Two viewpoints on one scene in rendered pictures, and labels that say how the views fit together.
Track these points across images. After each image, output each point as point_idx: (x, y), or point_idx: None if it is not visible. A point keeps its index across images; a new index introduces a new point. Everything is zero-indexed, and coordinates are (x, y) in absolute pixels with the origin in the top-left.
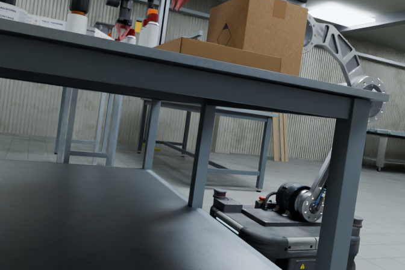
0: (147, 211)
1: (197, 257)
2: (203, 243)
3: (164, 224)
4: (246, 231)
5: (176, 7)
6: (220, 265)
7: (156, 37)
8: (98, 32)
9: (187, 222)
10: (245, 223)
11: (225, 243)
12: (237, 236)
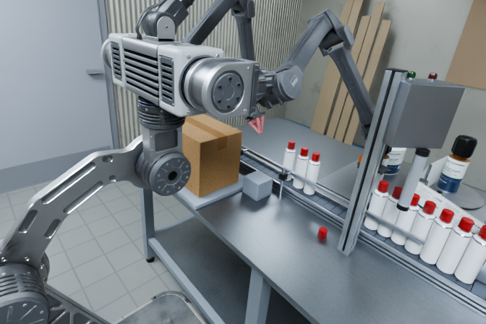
0: (272, 302)
1: (209, 248)
2: (211, 267)
3: (246, 283)
4: (185, 296)
5: (259, 131)
6: (196, 246)
7: (283, 159)
8: (427, 190)
9: (235, 299)
10: (186, 314)
11: (198, 275)
12: (191, 292)
